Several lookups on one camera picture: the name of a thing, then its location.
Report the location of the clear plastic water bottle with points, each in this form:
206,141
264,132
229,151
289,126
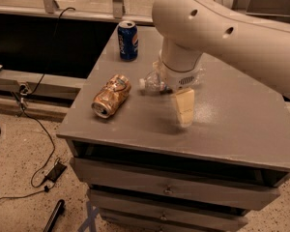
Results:
151,84

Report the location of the crushed gold soda can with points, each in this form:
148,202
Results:
107,101

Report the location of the grey drawer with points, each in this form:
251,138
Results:
213,191
166,213
144,222

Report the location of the middle grey drawer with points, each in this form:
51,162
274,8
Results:
166,213

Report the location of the black power adapter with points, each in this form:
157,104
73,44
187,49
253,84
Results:
55,172

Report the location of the top grey drawer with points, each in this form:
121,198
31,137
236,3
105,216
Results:
213,191

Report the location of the blue Pepsi can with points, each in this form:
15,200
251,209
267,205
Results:
128,40

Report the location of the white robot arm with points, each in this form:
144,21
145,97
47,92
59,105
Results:
255,46

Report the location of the bottom grey drawer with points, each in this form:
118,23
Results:
144,222

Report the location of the metal window bracket middle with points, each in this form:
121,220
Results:
118,8

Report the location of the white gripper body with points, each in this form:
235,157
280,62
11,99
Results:
181,79

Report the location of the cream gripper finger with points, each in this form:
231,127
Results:
157,66
183,102

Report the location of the black bar on floor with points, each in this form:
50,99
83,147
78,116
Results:
58,211

